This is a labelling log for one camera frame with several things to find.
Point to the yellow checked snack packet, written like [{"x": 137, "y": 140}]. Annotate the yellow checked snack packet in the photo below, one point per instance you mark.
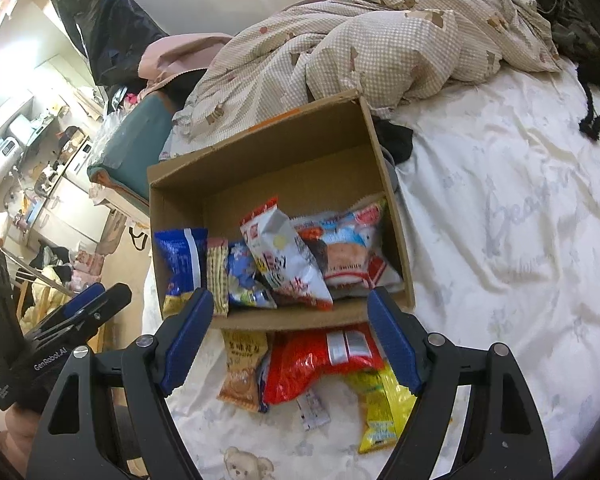
[{"x": 217, "y": 275}]

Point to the white water heater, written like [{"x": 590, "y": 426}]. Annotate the white water heater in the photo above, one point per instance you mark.
[{"x": 2, "y": 157}]

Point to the white kitchen base cabinet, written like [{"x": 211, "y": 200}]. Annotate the white kitchen base cabinet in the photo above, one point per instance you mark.
[{"x": 70, "y": 210}]

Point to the dark cloth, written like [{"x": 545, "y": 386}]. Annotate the dark cloth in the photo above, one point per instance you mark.
[{"x": 395, "y": 140}]

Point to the brown cardboard box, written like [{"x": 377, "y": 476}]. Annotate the brown cardboard box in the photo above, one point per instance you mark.
[{"x": 290, "y": 160}]

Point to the black plastic bag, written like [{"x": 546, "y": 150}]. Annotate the black plastic bag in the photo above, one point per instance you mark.
[{"x": 110, "y": 25}]

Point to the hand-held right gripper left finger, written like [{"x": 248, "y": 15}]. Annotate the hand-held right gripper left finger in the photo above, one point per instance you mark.
[{"x": 187, "y": 345}]

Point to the red snack bag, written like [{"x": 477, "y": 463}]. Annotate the red snack bag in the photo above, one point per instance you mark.
[{"x": 305, "y": 360}]

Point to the person's left hand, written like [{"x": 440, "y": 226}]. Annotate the person's left hand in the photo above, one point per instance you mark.
[{"x": 20, "y": 430}]

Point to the dark blue snack packet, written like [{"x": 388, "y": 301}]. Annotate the dark blue snack packet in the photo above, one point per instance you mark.
[{"x": 177, "y": 260}]

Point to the beige checked quilt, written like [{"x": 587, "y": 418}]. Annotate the beige checked quilt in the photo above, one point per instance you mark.
[{"x": 380, "y": 45}]

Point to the white orange snack packet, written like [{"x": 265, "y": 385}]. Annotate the white orange snack packet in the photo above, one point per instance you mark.
[{"x": 285, "y": 260}]

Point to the white red bread packet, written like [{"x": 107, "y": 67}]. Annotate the white red bread packet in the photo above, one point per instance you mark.
[{"x": 355, "y": 260}]

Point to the camouflage garment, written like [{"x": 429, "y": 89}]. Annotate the camouflage garment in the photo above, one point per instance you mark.
[{"x": 570, "y": 20}]

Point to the blue popcorn bag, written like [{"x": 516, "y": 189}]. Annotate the blue popcorn bag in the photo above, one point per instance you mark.
[{"x": 245, "y": 275}]

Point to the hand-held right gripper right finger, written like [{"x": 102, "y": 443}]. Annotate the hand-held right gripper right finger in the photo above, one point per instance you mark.
[{"x": 395, "y": 345}]

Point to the pink garment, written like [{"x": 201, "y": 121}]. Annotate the pink garment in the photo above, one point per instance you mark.
[{"x": 180, "y": 55}]

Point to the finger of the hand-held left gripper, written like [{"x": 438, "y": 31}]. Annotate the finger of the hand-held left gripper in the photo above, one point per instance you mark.
[
  {"x": 87, "y": 294},
  {"x": 115, "y": 297}
]

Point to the orange beige snack packet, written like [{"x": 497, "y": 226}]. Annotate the orange beige snack packet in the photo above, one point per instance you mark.
[{"x": 242, "y": 370}]

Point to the small white sachet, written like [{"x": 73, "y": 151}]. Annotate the small white sachet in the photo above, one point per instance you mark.
[{"x": 312, "y": 410}]

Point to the pale yellow cloth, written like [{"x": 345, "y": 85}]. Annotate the pale yellow cloth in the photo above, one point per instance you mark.
[{"x": 45, "y": 295}]

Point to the pile of plastic bags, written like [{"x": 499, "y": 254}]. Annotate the pile of plastic bags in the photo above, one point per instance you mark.
[{"x": 105, "y": 130}]

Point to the teal pillow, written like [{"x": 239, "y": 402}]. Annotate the teal pillow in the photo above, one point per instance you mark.
[{"x": 135, "y": 150}]

